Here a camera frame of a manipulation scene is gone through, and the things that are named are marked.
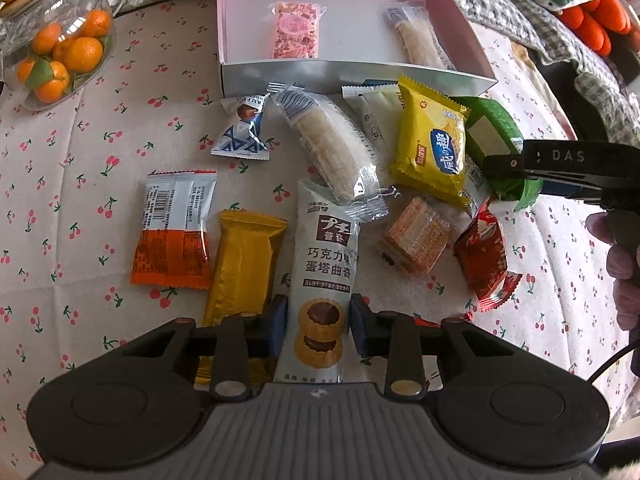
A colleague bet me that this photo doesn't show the pink nougat packet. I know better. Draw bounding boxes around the pink nougat packet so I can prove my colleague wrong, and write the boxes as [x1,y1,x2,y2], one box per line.
[270,1,326,60]

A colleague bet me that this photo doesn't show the orange white snack packet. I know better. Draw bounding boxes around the orange white snack packet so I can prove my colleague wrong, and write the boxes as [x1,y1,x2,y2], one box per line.
[131,170,218,291]

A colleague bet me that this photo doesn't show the cherry print tablecloth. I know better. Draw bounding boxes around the cherry print tablecloth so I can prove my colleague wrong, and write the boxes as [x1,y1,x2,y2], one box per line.
[0,0,640,480]

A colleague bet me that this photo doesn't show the green snack packet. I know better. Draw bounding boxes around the green snack packet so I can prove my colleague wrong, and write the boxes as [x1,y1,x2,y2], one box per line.
[452,96,543,211]

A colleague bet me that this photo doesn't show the black cable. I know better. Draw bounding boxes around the black cable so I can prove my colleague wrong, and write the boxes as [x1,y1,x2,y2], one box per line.
[589,339,640,386]

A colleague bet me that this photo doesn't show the blue white candy packet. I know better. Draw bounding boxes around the blue white candy packet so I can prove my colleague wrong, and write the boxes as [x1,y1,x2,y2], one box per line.
[210,92,271,160]

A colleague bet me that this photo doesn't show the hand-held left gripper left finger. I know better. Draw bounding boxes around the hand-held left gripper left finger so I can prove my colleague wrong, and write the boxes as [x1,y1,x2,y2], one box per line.
[127,294,290,402]

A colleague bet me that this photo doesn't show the clear orange wafer packet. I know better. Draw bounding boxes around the clear orange wafer packet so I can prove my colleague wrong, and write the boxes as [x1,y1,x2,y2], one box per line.
[382,196,453,275]

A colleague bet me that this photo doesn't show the white chocolate tart cookie packet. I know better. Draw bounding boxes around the white chocolate tart cookie packet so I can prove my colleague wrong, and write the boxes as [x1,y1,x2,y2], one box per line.
[274,180,361,386]

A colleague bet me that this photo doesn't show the orange plush carrot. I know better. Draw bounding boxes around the orange plush carrot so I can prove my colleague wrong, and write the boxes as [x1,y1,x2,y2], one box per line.
[557,0,633,58]

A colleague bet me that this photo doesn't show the cream white snack packet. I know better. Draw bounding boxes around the cream white snack packet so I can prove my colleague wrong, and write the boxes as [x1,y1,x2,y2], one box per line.
[341,85,401,161]

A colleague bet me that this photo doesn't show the red candy packet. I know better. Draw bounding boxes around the red candy packet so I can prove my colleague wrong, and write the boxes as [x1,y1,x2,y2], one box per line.
[453,205,523,313]

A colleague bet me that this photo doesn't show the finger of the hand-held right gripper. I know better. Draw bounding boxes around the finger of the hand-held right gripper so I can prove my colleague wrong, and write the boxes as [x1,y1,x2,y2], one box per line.
[539,182,603,203]
[482,154,526,181]

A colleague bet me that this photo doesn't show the clear rice cracker packet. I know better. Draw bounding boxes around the clear rice cracker packet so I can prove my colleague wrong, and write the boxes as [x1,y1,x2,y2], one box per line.
[270,85,390,222]
[385,2,453,70]

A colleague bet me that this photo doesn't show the yellow snack packet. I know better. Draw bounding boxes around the yellow snack packet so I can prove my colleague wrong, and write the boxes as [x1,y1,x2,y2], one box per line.
[391,76,473,210]

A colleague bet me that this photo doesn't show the person's right hand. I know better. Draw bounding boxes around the person's right hand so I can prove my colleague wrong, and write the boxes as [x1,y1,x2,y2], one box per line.
[586,212,640,331]

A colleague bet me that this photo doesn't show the cluster of small oranges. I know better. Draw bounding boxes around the cluster of small oranges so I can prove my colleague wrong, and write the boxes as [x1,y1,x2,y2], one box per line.
[17,10,113,103]

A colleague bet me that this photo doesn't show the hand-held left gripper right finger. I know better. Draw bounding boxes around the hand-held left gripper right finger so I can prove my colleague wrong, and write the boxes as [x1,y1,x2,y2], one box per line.
[350,293,506,401]

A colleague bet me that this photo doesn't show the gold snack packet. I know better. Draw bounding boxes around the gold snack packet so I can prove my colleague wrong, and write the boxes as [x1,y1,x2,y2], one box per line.
[195,210,288,386]

